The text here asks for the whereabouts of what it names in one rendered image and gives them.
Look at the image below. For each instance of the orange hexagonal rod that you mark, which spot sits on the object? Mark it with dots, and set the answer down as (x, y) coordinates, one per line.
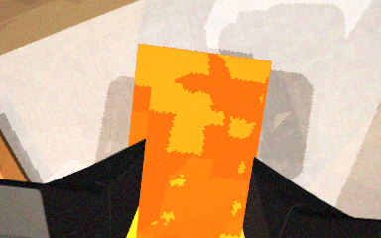
(10, 167)

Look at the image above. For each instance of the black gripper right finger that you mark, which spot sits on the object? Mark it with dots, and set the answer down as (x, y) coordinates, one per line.
(278, 208)

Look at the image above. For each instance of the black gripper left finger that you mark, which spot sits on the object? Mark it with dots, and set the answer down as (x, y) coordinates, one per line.
(99, 201)

